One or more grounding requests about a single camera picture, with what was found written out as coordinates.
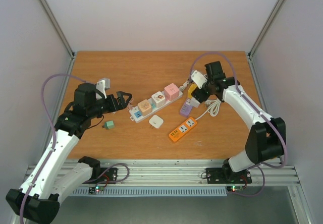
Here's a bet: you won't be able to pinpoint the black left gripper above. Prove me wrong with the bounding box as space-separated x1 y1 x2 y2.
88 91 133 119

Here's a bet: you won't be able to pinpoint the white square charger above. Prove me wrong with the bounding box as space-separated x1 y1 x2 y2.
190 97 200 108

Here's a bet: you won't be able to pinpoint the yellow cube socket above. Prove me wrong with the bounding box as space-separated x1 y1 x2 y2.
187 83 197 99

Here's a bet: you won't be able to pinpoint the beige cube socket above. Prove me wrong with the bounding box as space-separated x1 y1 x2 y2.
137 99 152 116

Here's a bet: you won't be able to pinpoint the white power strip pastel sockets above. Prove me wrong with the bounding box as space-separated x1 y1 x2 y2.
129 91 183 123

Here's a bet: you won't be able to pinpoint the pink cube socket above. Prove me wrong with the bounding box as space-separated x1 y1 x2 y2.
164 83 180 101

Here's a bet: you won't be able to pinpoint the white cube socket adapter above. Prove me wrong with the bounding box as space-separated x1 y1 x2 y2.
151 91 166 108

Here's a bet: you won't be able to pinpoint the white charger with pink cable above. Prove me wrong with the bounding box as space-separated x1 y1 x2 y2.
126 103 133 110

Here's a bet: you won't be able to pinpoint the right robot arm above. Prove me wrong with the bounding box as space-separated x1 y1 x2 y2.
190 61 287 183

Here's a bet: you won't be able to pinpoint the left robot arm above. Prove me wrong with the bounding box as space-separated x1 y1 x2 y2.
6 83 132 223

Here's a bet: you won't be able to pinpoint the purple power strip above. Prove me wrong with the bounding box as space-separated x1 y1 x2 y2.
179 98 193 117

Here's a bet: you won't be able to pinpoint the green small charger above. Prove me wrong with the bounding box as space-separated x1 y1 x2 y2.
102 121 115 130

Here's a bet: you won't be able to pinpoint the orange power strip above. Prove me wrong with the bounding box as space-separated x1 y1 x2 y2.
169 117 197 143

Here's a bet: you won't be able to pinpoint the white flat charger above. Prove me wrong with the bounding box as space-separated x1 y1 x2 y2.
149 115 164 129

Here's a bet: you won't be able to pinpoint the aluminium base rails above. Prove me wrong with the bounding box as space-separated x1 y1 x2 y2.
22 158 301 187

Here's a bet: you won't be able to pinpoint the left small circuit board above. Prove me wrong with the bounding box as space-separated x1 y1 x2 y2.
88 186 105 194

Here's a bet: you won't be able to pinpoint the small circuit board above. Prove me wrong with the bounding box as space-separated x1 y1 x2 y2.
227 185 246 192
88 186 105 194

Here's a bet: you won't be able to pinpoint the right small circuit board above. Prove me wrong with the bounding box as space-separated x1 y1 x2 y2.
227 185 246 192

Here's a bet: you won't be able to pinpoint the white coiled power cable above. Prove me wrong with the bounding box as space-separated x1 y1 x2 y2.
179 80 222 120

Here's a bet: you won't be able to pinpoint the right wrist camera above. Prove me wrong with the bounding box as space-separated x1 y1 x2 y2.
190 70 207 89

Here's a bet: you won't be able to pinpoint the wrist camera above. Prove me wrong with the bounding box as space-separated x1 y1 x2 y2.
190 70 207 89
95 78 111 100

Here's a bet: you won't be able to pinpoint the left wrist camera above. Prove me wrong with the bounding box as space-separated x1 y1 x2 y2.
95 78 111 100

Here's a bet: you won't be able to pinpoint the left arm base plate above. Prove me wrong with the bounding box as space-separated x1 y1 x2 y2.
85 167 118 184

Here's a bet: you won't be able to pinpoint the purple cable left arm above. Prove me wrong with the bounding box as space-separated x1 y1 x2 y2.
19 74 88 224

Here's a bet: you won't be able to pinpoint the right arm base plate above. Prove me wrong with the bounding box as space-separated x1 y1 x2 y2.
200 167 252 185

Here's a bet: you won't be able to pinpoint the grey slotted cable duct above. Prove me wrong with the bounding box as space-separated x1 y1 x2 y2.
70 186 227 198

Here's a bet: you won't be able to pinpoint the aluminium frame post right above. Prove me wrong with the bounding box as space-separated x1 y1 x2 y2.
247 0 297 60

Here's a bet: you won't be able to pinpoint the aluminium frame post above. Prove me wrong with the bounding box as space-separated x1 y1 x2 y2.
38 0 75 59
247 0 297 60

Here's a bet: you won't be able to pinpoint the aluminium frame post left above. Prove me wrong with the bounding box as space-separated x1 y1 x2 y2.
38 0 75 59

